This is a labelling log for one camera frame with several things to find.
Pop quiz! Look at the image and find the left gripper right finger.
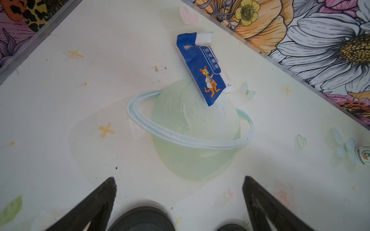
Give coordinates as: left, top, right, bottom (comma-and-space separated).
242, 176, 313, 231

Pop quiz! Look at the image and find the blue gauze bandage packet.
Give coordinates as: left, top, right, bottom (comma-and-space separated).
176, 32, 235, 106

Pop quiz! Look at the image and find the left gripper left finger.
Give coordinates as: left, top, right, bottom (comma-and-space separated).
47, 177, 117, 231

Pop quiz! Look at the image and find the black round stand base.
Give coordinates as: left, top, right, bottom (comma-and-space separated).
216, 223, 247, 231

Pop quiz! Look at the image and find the white green-capped pill bottle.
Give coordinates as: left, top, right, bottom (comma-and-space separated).
355, 146, 370, 165

